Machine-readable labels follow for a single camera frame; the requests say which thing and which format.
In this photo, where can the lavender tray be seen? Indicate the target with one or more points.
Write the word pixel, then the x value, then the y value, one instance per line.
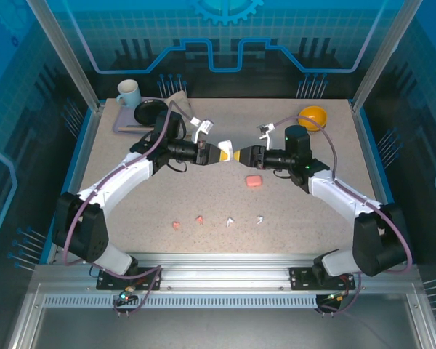
pixel 121 116

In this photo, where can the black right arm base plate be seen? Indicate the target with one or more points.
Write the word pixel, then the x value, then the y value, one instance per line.
pixel 299 278

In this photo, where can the black plate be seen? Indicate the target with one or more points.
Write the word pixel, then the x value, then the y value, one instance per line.
pixel 149 111

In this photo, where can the light blue mug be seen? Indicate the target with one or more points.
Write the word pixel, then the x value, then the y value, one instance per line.
pixel 129 96

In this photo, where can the aluminium frame post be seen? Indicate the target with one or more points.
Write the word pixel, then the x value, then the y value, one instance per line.
pixel 385 54
pixel 63 54

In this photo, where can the aluminium mounting rail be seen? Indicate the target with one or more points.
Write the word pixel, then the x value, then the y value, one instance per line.
pixel 221 270

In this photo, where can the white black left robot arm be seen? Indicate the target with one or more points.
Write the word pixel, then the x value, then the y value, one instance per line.
pixel 112 181

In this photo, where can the pink earbud charging case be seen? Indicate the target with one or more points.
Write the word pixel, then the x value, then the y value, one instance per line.
pixel 253 181

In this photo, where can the wooden stick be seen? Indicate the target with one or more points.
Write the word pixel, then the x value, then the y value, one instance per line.
pixel 131 128

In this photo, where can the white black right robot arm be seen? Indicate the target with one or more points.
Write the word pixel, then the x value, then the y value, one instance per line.
pixel 341 196

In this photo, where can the yellow bowl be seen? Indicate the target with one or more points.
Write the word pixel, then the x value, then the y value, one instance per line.
pixel 314 116

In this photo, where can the beige cloth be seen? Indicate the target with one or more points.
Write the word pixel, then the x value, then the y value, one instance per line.
pixel 179 100

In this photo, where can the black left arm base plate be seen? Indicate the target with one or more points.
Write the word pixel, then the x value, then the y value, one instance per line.
pixel 105 285

